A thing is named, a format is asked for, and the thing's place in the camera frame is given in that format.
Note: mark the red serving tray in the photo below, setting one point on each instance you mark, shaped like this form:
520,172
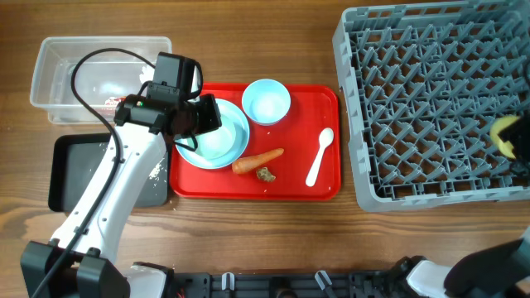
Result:
313,108

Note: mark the rice with peanut shells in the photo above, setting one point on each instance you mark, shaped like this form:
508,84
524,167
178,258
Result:
156,170

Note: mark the orange carrot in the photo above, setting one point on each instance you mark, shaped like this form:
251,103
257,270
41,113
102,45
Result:
249,163

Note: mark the light blue bowl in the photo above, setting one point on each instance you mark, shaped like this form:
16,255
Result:
266,101

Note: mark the grey dishwasher rack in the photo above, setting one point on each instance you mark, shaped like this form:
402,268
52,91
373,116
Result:
423,84

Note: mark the black plastic tray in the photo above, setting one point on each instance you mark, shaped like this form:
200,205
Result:
74,158

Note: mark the brown food scrap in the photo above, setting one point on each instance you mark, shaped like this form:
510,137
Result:
264,174

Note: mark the red snack wrapper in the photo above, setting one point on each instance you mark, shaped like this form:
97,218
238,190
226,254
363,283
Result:
111,104

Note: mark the green small bowl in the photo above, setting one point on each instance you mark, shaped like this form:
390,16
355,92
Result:
212,145

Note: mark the light blue plate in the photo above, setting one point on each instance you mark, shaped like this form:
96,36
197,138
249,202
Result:
236,140

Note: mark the white tissue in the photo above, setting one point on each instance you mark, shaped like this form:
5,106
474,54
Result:
147,74

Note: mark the white plastic spoon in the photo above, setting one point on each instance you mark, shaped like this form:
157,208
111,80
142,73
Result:
325,138

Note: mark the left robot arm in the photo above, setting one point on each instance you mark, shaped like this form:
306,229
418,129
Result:
78,260

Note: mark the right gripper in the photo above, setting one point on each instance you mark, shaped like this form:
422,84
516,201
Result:
518,138

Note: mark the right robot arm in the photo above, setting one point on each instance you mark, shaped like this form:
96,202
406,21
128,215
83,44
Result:
493,272

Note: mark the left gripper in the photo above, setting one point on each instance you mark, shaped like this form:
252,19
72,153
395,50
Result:
213,120

